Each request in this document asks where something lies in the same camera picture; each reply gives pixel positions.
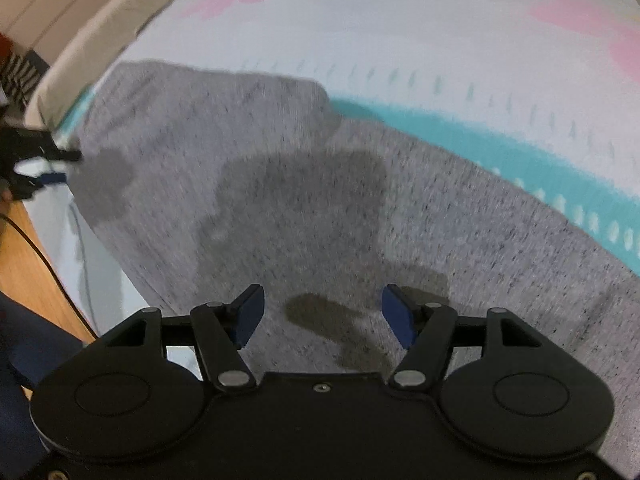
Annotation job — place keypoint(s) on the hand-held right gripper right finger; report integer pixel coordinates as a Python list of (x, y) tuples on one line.
[(397, 317)]

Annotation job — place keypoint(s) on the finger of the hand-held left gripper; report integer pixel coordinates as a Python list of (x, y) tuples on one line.
[(50, 179), (67, 155)]

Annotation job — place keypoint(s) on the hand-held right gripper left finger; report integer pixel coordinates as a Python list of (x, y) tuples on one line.
[(251, 312)]

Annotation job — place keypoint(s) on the grey pants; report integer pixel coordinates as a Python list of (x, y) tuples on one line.
[(310, 220)]

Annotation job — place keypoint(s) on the black and white striped cloth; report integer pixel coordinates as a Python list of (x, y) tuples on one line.
[(20, 70)]

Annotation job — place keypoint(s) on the dark blue cloth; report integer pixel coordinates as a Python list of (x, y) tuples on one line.
[(25, 360)]

